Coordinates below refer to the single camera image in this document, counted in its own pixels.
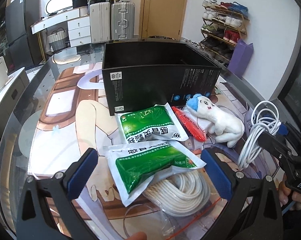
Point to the white suitcase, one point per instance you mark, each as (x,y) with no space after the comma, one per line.
(99,21)

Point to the striped rug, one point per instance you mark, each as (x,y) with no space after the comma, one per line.
(34,70)

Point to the dark glass wardrobe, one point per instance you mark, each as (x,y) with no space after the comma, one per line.
(0,32)

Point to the person's left hand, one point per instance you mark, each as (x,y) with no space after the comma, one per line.
(137,236)

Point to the wooden door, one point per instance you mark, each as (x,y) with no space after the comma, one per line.
(165,10)

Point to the green white medicine packet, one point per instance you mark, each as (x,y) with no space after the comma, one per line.
(145,123)
(145,171)

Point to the woven basket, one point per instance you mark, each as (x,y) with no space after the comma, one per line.
(57,40)

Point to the low white grey cabinet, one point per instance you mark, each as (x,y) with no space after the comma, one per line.
(14,85)

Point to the black framed glass panel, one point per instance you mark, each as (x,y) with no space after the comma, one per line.
(296,85)

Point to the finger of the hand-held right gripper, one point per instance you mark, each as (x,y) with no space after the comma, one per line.
(273,142)
(281,128)

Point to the white round stool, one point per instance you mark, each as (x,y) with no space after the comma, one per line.
(66,56)

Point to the white vanity desk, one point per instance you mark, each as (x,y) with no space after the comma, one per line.
(78,27)

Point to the shoe rack with shoes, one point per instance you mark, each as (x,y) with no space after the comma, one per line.
(224,20)

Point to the white plush toy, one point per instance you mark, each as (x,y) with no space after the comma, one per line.
(225,126)

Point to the red snack packet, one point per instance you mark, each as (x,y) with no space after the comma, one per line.
(190,127)

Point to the oval mirror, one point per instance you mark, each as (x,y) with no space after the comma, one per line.
(61,1)

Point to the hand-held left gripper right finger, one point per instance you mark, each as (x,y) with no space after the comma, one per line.
(218,173)

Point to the silver suitcase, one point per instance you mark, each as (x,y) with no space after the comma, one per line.
(123,20)

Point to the purple bag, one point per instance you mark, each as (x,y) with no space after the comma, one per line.
(240,58)

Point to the scattered shoes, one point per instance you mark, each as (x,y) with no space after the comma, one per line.
(191,43)

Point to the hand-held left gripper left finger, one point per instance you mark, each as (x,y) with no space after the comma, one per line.
(81,173)

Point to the gold shoe rack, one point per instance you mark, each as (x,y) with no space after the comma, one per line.
(243,33)

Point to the person's right hand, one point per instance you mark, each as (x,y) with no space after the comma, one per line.
(284,195)

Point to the black refrigerator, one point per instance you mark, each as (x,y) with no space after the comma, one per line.
(20,30)

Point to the black cardboard box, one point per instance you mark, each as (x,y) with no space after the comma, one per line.
(145,85)

